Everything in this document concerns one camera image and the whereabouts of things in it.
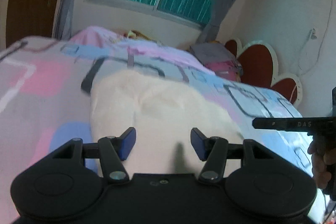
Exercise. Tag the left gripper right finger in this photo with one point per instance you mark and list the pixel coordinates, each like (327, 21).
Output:
(213, 151)

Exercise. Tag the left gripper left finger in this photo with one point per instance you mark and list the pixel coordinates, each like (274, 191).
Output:
(112, 152)

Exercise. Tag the cream puffer jacket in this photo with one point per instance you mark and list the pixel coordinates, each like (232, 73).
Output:
(163, 113)

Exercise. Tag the stack of folded clothes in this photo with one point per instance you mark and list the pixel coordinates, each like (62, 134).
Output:
(215, 57)

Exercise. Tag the person right hand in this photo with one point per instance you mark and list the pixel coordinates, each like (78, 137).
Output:
(320, 175)

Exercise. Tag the patterned bed sheet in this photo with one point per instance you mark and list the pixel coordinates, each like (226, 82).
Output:
(46, 101)

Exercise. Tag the red white headboard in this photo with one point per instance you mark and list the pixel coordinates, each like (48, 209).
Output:
(261, 69)

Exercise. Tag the pink blanket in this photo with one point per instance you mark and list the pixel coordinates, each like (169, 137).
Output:
(102, 38)

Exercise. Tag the yellow patterned cloth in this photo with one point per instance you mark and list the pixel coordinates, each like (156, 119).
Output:
(136, 35)

